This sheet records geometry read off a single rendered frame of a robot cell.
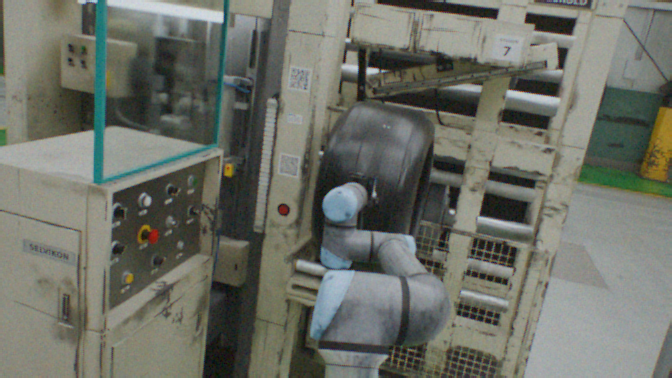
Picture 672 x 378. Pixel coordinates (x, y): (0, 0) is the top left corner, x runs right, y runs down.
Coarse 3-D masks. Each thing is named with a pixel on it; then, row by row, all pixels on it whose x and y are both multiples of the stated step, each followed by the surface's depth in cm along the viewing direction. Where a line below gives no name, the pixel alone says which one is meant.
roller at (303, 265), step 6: (300, 258) 187; (300, 264) 185; (306, 264) 185; (312, 264) 185; (318, 264) 185; (300, 270) 186; (306, 270) 185; (312, 270) 184; (318, 270) 183; (324, 270) 183; (330, 270) 183; (348, 270) 183
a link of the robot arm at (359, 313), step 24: (336, 288) 88; (360, 288) 88; (384, 288) 89; (408, 288) 90; (336, 312) 87; (360, 312) 87; (384, 312) 87; (408, 312) 88; (312, 336) 89; (336, 336) 87; (360, 336) 86; (384, 336) 88; (336, 360) 87; (360, 360) 86
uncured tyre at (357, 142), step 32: (352, 128) 166; (416, 128) 167; (352, 160) 162; (384, 160) 160; (416, 160) 162; (320, 192) 165; (384, 192) 158; (416, 192) 165; (320, 224) 167; (384, 224) 160; (416, 224) 202
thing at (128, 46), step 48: (96, 0) 113; (144, 0) 126; (192, 0) 145; (96, 48) 116; (144, 48) 130; (192, 48) 150; (96, 96) 119; (144, 96) 134; (192, 96) 155; (96, 144) 122; (144, 144) 138; (192, 144) 160
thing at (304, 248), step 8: (304, 240) 196; (296, 248) 188; (304, 248) 194; (312, 248) 204; (288, 256) 181; (296, 256) 186; (304, 256) 196; (288, 264) 182; (288, 272) 183; (288, 280) 183
